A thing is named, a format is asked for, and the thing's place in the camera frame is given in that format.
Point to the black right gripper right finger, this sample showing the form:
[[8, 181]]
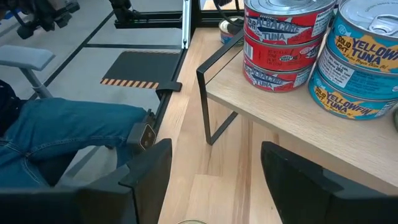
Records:
[[298, 199]]

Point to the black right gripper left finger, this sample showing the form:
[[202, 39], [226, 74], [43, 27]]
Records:
[[146, 199]]

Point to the pink blue gold-lidded can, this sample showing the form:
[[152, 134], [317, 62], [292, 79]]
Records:
[[191, 222], [228, 34]]

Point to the person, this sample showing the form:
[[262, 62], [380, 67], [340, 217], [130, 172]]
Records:
[[62, 124]]

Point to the black hazard-striped floor mat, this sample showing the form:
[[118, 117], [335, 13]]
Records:
[[140, 67]]

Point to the grey chair armrest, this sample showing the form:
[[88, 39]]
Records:
[[25, 57]]

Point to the black chair base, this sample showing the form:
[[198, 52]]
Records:
[[40, 18]]

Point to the black table-level camera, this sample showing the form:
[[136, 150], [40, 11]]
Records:
[[141, 138]]

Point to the wooden shelf black metal frame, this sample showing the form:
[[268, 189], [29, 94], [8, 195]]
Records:
[[295, 124]]

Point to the black table frame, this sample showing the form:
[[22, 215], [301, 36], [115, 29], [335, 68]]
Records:
[[169, 86]]

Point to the silver aluminium rail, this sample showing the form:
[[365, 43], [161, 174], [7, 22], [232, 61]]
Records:
[[186, 25]]

